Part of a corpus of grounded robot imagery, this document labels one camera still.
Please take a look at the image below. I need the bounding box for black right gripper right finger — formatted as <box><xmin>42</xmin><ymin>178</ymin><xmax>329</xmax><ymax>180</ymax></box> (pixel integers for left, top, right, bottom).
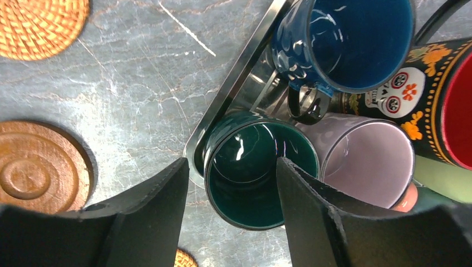
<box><xmin>276</xmin><ymin>157</ymin><xmax>471</xmax><ymax>266</ymax></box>

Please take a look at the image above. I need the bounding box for dark green mug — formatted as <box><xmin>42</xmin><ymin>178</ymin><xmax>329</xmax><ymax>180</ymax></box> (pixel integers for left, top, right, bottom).
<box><xmin>203</xmin><ymin>111</ymin><xmax>319</xmax><ymax>231</ymax></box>

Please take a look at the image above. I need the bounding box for woven rattan coaster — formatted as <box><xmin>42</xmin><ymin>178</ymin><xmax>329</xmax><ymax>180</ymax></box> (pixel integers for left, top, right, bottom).
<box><xmin>1</xmin><ymin>0</ymin><xmax>91</xmax><ymax>61</ymax></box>
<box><xmin>174</xmin><ymin>248</ymin><xmax>198</xmax><ymax>267</ymax></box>

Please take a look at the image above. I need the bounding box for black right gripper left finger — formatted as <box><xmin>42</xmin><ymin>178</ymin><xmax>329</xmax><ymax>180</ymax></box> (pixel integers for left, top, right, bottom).
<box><xmin>1</xmin><ymin>157</ymin><xmax>189</xmax><ymax>266</ymax></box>

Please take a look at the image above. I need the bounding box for woven rattan coaster near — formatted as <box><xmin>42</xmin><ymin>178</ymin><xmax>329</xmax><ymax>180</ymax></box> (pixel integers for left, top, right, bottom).
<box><xmin>174</xmin><ymin>248</ymin><xmax>198</xmax><ymax>267</ymax></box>

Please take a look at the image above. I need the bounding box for metal serving tray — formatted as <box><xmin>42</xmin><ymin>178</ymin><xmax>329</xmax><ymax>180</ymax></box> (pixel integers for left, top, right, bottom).
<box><xmin>183</xmin><ymin>0</ymin><xmax>295</xmax><ymax>188</ymax></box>

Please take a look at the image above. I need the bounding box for dark blue mug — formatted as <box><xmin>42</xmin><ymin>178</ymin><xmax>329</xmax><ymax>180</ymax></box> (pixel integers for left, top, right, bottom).
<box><xmin>270</xmin><ymin>0</ymin><xmax>417</xmax><ymax>126</ymax></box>

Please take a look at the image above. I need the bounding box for woven rattan coaster far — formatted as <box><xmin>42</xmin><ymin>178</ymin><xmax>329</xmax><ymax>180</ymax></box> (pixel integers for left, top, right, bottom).
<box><xmin>1</xmin><ymin>0</ymin><xmax>91</xmax><ymax>61</ymax></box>

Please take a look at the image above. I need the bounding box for lilac cup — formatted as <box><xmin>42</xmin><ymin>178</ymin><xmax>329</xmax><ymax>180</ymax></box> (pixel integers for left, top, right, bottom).
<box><xmin>296</xmin><ymin>113</ymin><xmax>415</xmax><ymax>209</ymax></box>

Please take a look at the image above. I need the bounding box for reddish brown grooved coaster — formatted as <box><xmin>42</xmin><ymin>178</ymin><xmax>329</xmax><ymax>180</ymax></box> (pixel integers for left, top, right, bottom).
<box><xmin>1</xmin><ymin>120</ymin><xmax>95</xmax><ymax>214</ymax></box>

